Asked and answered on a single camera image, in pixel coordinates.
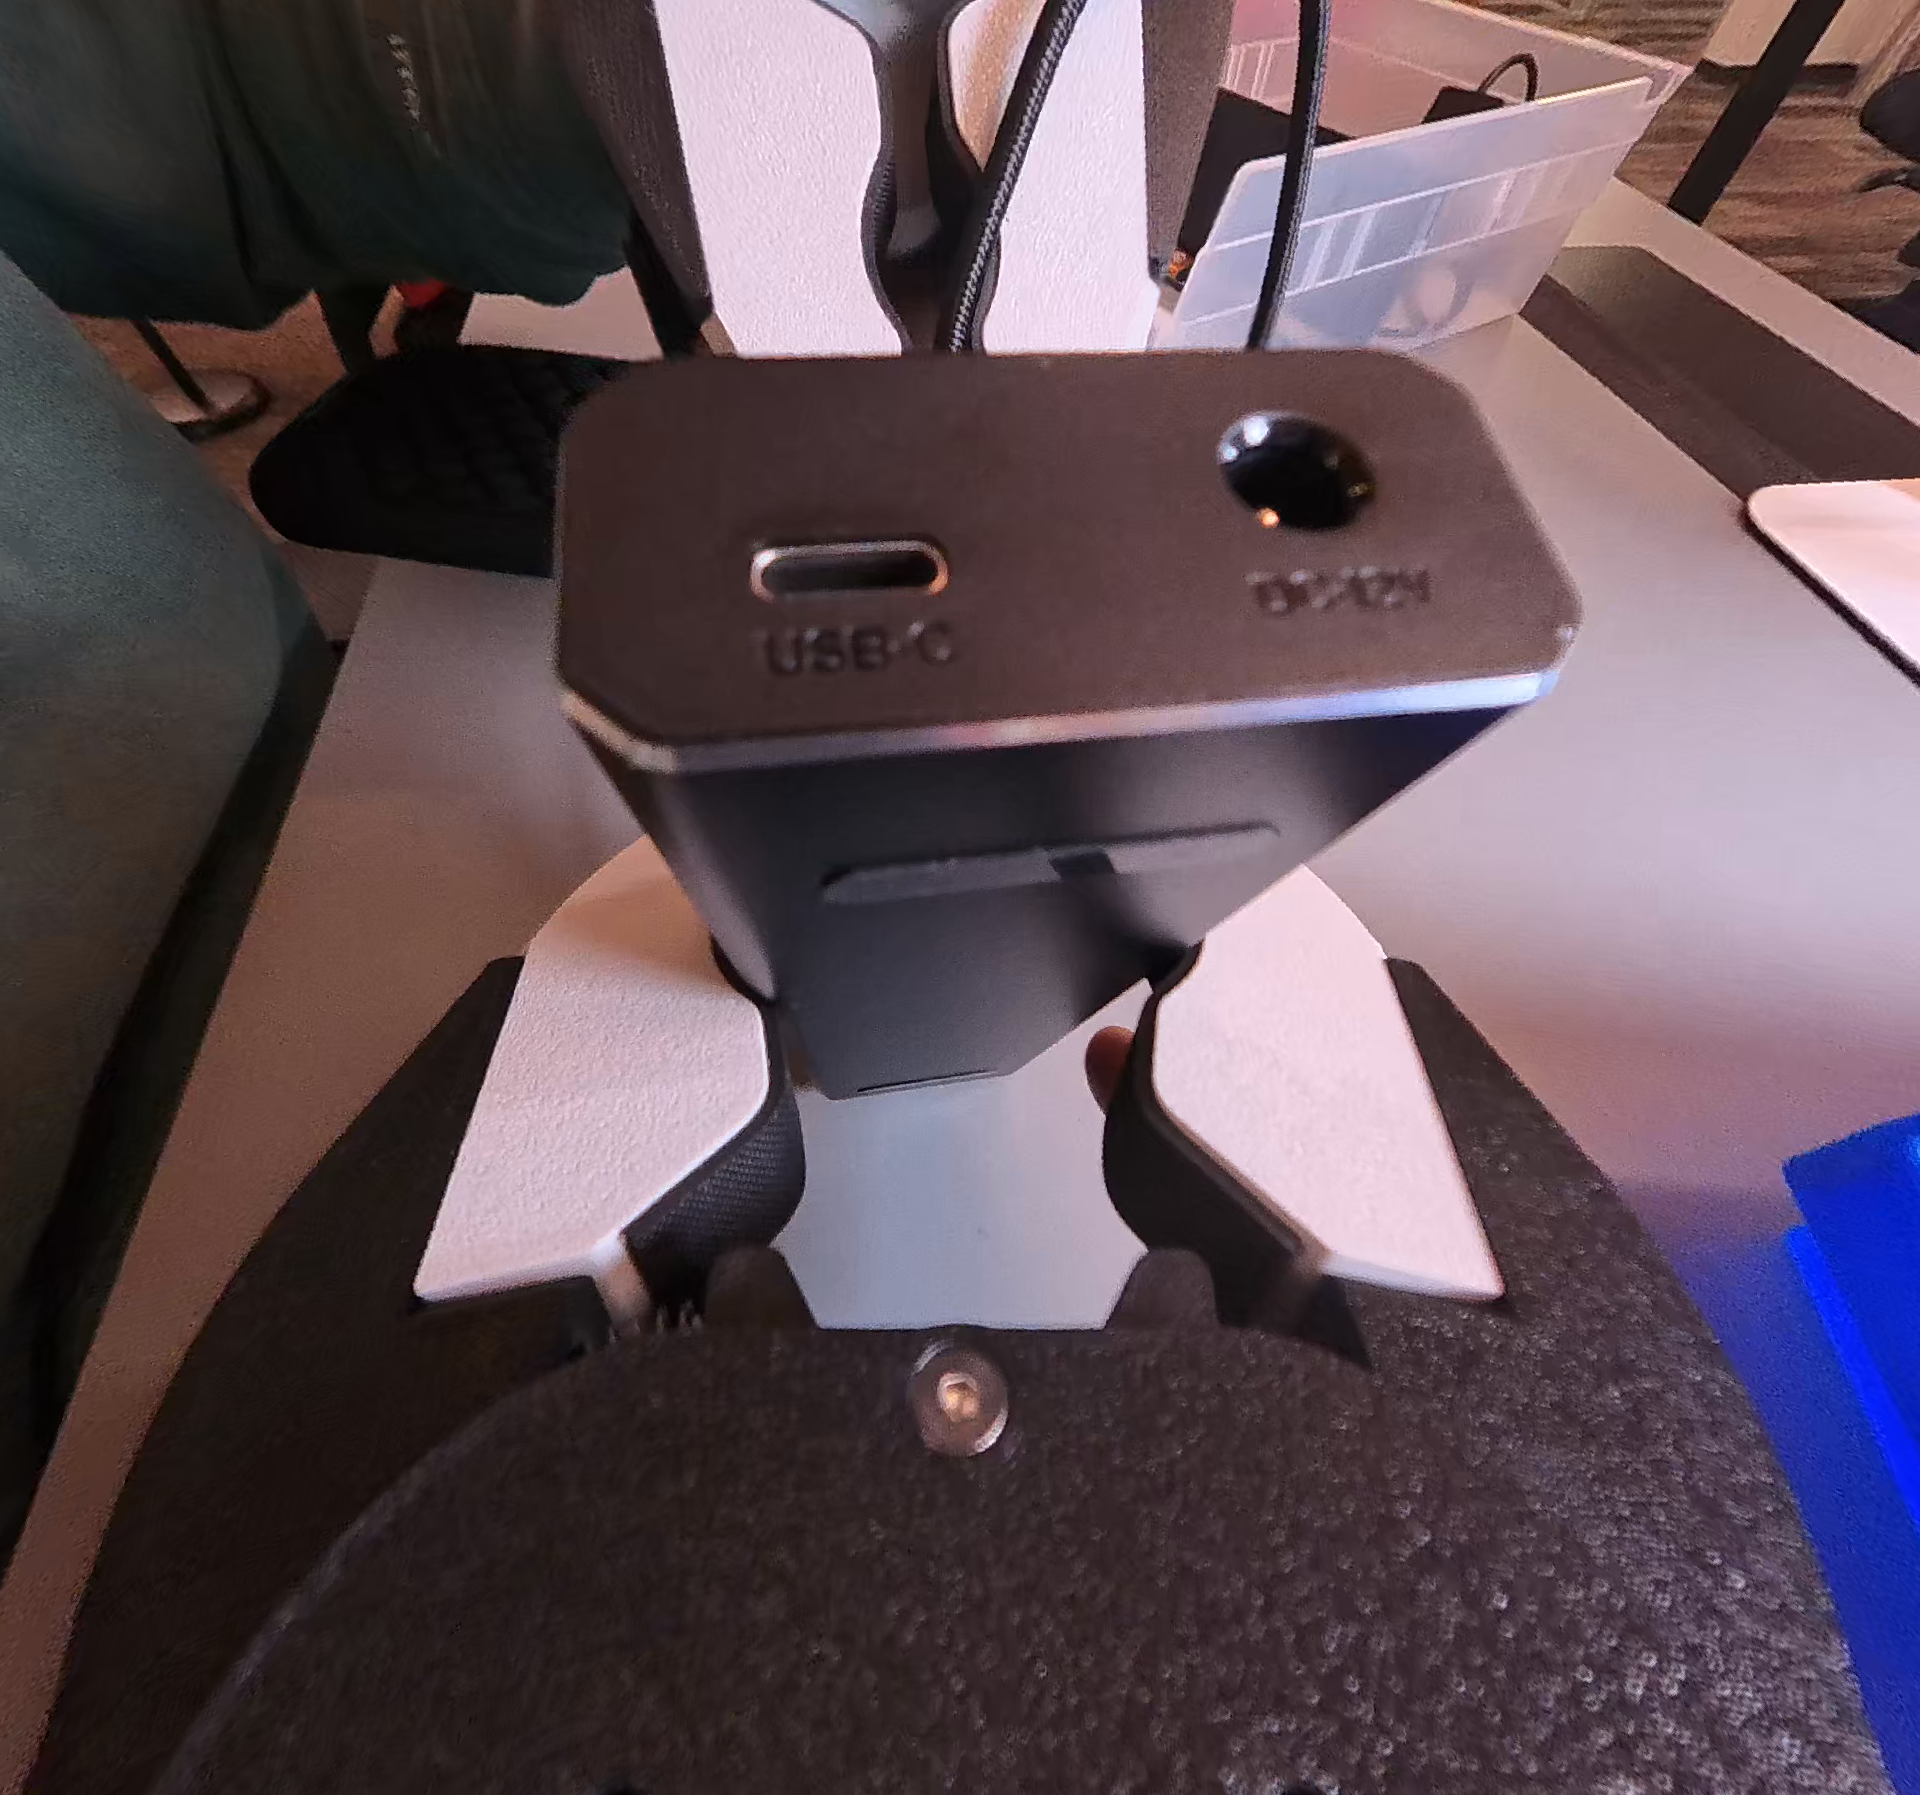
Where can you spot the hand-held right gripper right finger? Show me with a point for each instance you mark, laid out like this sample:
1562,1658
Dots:
1320,1105

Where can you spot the person's left forearm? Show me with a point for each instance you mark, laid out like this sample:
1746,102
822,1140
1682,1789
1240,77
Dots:
300,101

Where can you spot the black mesh armrest pad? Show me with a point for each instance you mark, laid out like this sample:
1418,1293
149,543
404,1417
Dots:
435,475

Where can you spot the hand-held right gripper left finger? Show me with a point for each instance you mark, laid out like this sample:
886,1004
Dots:
601,1105

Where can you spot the white document stand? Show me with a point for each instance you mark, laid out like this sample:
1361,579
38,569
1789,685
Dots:
1845,552

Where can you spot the clear plastic bin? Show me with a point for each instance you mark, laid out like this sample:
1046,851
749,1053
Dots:
1501,206

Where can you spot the black divider panel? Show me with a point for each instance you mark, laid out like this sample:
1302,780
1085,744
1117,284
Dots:
1244,137

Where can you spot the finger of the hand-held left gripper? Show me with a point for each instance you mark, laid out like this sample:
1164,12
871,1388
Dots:
764,176
1101,176

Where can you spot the blue plastic bin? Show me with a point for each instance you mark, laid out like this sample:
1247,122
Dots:
1868,1376

